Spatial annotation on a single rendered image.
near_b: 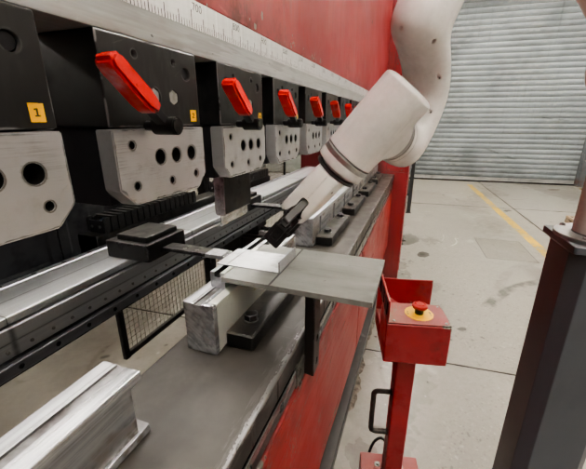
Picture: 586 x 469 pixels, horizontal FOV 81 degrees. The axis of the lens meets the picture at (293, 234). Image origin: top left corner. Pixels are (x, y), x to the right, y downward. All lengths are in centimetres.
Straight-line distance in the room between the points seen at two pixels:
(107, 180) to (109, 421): 27
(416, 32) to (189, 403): 61
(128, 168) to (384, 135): 34
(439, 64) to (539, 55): 808
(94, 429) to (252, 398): 21
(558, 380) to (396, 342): 40
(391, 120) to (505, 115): 799
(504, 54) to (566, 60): 108
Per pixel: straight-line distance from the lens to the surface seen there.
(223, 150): 54
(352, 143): 53
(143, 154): 41
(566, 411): 120
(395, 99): 52
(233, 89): 51
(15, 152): 33
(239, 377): 59
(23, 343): 70
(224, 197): 61
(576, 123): 889
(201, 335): 64
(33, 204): 34
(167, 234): 80
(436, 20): 58
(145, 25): 44
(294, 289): 56
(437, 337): 96
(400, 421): 123
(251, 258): 68
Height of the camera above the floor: 126
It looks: 18 degrees down
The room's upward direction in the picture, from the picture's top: straight up
